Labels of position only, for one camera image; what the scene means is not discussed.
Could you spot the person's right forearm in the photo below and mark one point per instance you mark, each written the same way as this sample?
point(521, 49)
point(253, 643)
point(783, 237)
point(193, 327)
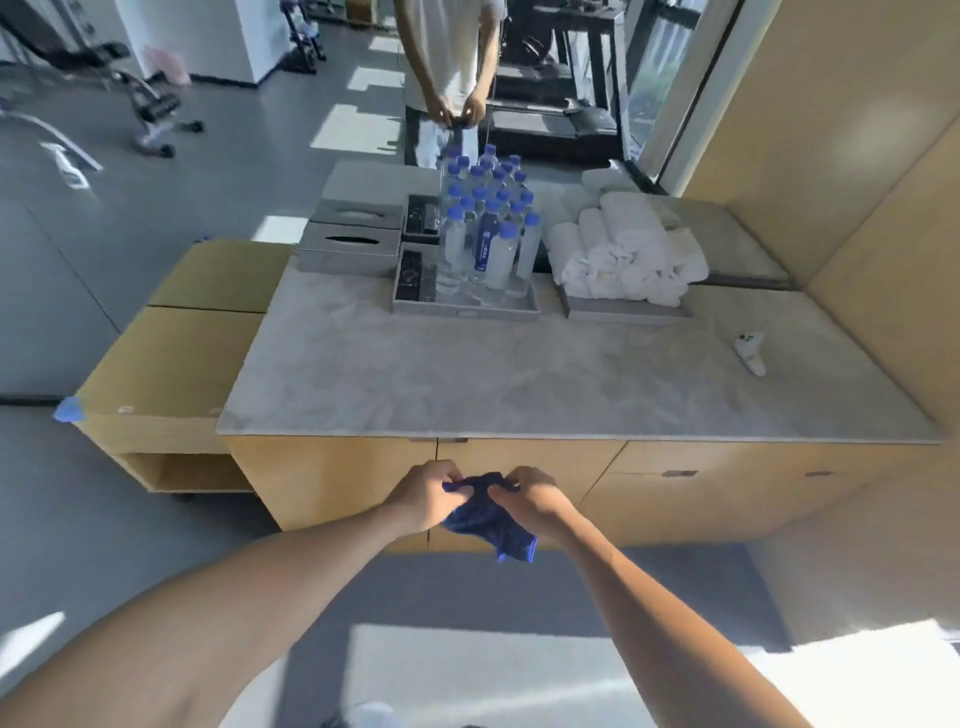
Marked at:
point(675, 645)

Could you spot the low wooden side cabinet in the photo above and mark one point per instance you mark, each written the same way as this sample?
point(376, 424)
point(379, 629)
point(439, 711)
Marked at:
point(172, 360)

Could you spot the blue microfibre cloth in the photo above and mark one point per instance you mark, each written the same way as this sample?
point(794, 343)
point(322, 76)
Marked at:
point(487, 525)

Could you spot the grey tissue box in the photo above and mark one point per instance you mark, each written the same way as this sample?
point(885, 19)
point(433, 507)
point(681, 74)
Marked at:
point(349, 255)
point(356, 211)

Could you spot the person's right hand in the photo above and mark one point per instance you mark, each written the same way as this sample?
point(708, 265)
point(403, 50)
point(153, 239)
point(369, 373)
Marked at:
point(536, 506)

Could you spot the person's left hand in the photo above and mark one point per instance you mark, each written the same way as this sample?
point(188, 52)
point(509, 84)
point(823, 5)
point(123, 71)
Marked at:
point(420, 499)

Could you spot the blue corner protector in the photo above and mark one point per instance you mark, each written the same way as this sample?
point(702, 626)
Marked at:
point(69, 411)

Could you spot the black treadmill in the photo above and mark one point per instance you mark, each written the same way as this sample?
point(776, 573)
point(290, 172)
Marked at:
point(555, 112)

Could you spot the person's left forearm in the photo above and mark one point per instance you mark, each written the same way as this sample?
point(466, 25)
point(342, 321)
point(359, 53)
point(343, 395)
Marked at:
point(187, 637)

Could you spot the small white controller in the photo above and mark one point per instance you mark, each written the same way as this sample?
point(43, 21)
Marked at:
point(750, 352)

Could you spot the wooden cabinet with marble top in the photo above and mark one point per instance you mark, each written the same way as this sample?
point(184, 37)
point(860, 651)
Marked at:
point(525, 375)

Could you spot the grey bottle tray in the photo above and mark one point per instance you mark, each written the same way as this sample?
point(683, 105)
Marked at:
point(465, 309)

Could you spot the pile of white rolled towels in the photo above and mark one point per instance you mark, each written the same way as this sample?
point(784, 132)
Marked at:
point(630, 240)

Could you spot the cluster of water bottles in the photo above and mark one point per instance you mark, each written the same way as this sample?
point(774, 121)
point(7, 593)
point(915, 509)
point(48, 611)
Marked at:
point(487, 225)

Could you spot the black wheeled exercise machine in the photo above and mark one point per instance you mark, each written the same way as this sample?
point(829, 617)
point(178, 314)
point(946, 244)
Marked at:
point(112, 67)

